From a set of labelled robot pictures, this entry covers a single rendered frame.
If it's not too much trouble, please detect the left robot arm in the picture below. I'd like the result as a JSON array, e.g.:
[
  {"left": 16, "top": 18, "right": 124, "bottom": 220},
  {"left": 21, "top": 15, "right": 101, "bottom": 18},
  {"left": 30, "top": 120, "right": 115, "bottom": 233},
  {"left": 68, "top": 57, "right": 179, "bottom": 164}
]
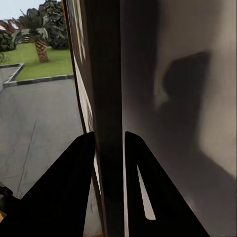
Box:
[{"left": 0, "top": 182, "right": 20, "bottom": 216}]

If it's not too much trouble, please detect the poster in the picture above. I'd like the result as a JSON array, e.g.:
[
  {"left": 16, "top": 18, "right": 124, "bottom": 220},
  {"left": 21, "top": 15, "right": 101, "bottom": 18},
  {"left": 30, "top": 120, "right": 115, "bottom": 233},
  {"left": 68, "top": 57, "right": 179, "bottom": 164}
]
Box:
[{"left": 62, "top": 0, "right": 124, "bottom": 237}]

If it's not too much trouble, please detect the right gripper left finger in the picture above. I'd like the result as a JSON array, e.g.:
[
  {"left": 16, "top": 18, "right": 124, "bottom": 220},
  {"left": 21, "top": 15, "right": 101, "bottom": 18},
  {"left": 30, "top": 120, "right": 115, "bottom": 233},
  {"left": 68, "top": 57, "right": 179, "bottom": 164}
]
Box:
[{"left": 0, "top": 131, "right": 95, "bottom": 237}]

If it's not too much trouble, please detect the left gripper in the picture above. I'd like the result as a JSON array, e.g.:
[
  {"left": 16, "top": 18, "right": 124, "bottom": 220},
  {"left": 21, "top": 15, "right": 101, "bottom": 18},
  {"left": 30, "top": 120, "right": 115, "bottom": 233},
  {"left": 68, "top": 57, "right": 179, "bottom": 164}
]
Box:
[{"left": 5, "top": 199, "right": 20, "bottom": 216}]

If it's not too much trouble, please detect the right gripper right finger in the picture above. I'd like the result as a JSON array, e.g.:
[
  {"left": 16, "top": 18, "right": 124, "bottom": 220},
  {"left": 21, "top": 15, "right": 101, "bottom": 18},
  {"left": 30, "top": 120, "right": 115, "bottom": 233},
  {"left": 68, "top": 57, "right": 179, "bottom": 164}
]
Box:
[{"left": 125, "top": 131, "right": 209, "bottom": 237}]

